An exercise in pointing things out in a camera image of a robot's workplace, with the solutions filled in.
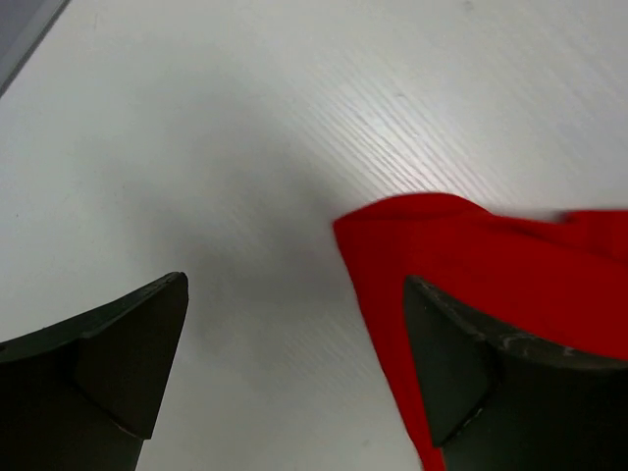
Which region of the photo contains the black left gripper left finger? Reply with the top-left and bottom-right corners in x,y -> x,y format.
1,272 -> 188,470

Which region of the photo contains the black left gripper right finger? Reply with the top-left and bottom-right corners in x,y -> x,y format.
403,277 -> 627,470

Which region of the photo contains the red t-shirt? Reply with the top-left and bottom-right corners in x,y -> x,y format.
334,193 -> 627,470

